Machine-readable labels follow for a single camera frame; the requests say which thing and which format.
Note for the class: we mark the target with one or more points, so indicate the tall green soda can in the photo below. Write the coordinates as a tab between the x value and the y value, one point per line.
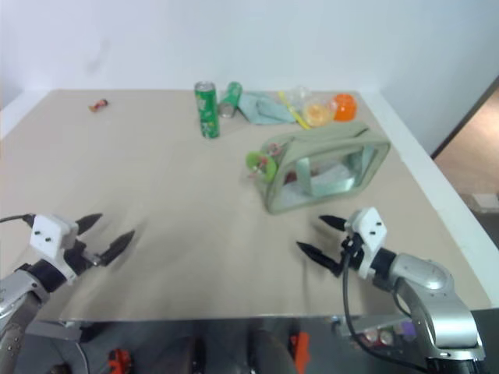
207	113

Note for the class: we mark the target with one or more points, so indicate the transparent green toiletry bag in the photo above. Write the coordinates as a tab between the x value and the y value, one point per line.
312	142

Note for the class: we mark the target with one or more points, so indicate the grey metal bracket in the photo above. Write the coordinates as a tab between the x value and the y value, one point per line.
374	327
58	331

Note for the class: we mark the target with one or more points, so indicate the crumpled clear plastic wrapper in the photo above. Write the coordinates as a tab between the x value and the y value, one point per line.
300	95

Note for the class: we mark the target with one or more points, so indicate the small red candy wrapper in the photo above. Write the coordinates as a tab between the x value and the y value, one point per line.
98	105

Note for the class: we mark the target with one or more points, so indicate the green fruit zipper charm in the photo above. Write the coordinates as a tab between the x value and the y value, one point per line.
268	166

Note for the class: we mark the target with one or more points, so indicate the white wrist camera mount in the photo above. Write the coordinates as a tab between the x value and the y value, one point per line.
48	235
370	233

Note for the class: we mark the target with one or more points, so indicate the orange clamp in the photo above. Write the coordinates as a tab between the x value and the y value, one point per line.
300	348
119	360

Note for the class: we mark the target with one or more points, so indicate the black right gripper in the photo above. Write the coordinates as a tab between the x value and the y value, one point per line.
351	249

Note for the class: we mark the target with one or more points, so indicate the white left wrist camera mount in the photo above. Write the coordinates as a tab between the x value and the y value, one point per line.
48	235

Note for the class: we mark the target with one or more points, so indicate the clear cup with yellow fruit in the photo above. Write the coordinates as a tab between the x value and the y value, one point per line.
316	113

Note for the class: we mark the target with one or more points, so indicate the orange plastic cup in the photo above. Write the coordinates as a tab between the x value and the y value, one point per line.
345	107

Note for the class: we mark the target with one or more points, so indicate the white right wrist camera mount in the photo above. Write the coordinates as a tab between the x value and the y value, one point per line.
370	233

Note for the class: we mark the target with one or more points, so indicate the grey box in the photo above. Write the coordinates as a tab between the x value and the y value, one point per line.
485	202

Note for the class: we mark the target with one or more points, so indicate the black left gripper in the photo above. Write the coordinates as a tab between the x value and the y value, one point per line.
78	257

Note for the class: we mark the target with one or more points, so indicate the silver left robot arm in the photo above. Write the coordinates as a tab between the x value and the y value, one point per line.
17	294

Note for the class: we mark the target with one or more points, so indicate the crushed green soda can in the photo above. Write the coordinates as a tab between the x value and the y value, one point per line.
230	99

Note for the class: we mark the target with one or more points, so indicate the teal cloth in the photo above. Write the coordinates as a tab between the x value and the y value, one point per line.
265	109

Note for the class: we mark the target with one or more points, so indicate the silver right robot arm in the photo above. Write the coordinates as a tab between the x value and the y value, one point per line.
432	288

